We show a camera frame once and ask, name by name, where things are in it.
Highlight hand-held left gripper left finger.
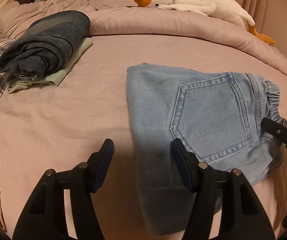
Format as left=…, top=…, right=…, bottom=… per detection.
left=12, top=139, right=114, bottom=240

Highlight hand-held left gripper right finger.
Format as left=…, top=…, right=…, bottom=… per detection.
left=171, top=139, right=276, bottom=240

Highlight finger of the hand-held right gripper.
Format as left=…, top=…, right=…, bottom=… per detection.
left=261, top=117, right=287, bottom=158

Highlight light blue denim pants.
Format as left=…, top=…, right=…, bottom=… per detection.
left=126, top=63, right=287, bottom=239

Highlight pink bed sheet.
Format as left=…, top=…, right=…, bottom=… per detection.
left=0, top=35, right=287, bottom=240

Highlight folded light green garment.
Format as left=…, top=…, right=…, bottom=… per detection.
left=7, top=37, right=94, bottom=94

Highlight folded dark blue jeans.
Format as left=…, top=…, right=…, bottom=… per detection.
left=0, top=10, right=91, bottom=82

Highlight pink comforter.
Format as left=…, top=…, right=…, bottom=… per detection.
left=0, top=0, right=287, bottom=82

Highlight white goose plush toy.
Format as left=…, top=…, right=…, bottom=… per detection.
left=123, top=0, right=277, bottom=46

